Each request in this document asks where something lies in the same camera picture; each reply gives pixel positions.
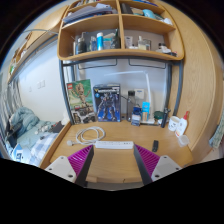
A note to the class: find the white red-capped lotion bottle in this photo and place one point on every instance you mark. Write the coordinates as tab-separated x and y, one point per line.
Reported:
181	126

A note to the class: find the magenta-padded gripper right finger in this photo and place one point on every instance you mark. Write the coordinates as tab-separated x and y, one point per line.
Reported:
166	166

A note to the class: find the black cylindrical device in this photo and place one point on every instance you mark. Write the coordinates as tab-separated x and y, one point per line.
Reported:
165	118

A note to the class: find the grey water bottle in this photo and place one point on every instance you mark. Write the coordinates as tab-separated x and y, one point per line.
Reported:
131	106

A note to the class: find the white mug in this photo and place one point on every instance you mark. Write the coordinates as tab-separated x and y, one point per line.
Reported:
173	124

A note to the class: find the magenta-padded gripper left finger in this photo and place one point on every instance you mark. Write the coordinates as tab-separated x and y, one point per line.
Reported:
61	166

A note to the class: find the small dark blue box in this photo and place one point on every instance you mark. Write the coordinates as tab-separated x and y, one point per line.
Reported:
135	117

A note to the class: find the blue robot model box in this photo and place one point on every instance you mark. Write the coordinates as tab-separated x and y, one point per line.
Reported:
106	103

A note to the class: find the white desk lamp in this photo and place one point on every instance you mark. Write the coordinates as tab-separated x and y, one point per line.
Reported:
149	93

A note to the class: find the dark green round object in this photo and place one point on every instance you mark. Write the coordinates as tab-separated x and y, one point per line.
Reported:
158	115

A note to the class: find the wooden shelf unit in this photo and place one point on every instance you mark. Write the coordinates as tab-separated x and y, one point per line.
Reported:
120	52

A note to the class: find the light blue orange box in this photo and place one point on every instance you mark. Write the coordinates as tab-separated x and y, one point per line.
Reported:
145	111

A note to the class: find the bed with teal bedding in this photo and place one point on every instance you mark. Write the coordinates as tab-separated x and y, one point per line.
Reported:
26	130

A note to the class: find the grey metal desk frame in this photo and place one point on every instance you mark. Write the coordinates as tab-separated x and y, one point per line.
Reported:
62	83

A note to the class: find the clear plastic cup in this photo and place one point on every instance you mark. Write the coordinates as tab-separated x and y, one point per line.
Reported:
183	141

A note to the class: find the patterned hanging cloth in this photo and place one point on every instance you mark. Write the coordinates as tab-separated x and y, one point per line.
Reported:
218	133

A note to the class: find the black charger block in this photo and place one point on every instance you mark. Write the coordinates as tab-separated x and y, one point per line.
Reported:
155	146

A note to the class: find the wooden overhead bunk frame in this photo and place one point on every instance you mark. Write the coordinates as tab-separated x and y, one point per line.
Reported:
36	43

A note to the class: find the green toy figure box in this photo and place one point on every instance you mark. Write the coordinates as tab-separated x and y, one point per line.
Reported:
80	100

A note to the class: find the white power strip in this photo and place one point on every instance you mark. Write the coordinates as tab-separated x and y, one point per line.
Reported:
113	144

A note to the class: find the white wall switch plate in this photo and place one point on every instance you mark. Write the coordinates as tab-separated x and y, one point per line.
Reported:
40	84

